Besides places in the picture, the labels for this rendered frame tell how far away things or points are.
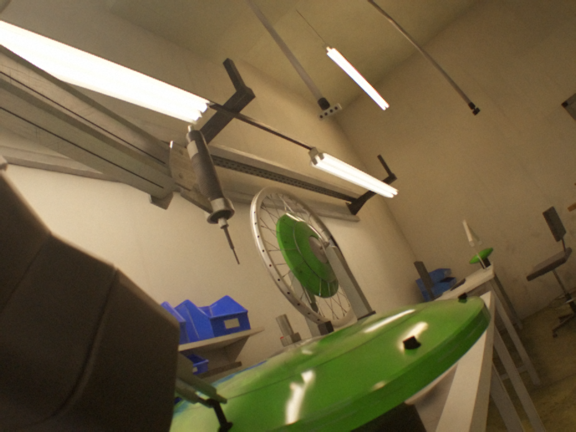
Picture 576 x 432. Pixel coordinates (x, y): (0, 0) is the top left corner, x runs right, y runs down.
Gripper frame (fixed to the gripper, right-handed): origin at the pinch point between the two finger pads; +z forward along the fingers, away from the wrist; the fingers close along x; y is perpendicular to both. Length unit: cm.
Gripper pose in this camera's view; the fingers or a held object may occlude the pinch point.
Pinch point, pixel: (217, 403)
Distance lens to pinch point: 17.0
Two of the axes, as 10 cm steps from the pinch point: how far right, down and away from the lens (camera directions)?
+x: 8.6, -4.8, -1.7
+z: 4.9, 7.1, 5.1
